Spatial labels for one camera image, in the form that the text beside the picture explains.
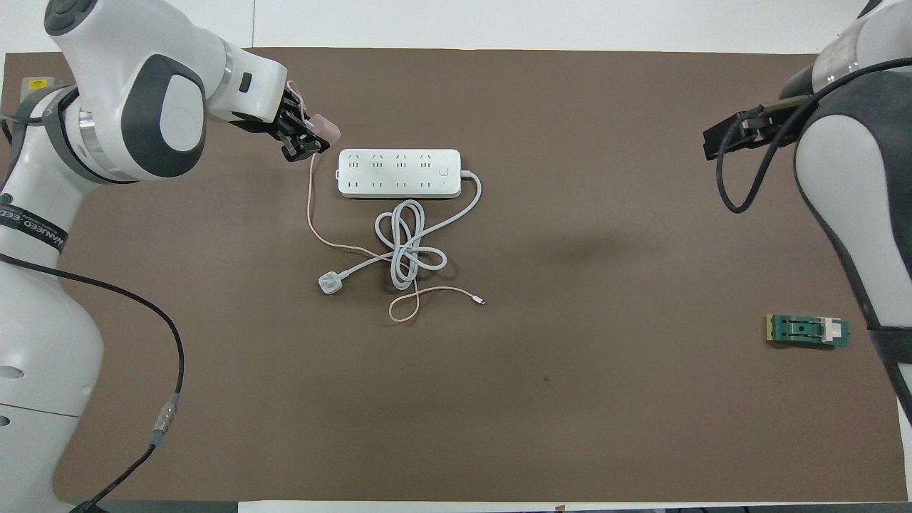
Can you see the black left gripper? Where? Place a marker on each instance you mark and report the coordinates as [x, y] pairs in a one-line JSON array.
[[293, 125]]

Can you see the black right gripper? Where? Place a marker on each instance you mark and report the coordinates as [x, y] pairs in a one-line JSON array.
[[773, 127]]

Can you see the pink charger adapter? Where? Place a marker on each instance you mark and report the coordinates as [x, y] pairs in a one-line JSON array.
[[326, 127]]

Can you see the white power strip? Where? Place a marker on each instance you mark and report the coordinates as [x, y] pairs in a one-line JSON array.
[[399, 174]]

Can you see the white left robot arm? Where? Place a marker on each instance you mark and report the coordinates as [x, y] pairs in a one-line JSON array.
[[128, 78]]

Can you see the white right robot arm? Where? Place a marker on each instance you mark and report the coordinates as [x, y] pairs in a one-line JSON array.
[[848, 157]]

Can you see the green connector block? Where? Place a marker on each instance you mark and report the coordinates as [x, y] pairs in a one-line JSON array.
[[805, 331]]

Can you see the brown table mat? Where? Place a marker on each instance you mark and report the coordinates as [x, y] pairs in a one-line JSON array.
[[570, 427]]

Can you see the grey on-off switch box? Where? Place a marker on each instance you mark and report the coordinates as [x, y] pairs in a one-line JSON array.
[[37, 83]]

